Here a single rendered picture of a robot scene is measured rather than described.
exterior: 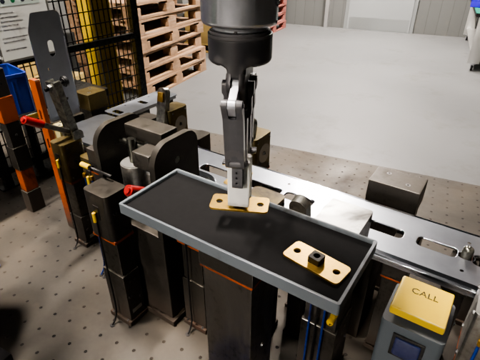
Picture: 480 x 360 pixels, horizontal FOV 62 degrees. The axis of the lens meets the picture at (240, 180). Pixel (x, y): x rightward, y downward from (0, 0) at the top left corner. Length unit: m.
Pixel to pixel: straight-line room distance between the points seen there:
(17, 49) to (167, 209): 1.20
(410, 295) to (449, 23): 8.45
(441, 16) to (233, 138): 8.46
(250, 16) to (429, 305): 0.38
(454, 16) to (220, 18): 8.48
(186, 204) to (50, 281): 0.70
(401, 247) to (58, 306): 0.86
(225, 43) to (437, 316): 0.38
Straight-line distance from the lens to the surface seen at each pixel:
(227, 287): 0.64
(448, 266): 0.86
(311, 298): 0.50
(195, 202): 0.65
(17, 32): 1.73
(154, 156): 0.77
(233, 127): 0.47
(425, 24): 8.89
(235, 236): 0.57
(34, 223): 1.53
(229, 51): 0.46
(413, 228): 0.92
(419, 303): 0.53
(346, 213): 0.73
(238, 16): 0.44
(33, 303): 1.23
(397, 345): 0.54
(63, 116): 1.18
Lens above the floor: 1.52
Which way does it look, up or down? 31 degrees down
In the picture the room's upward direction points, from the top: straight up
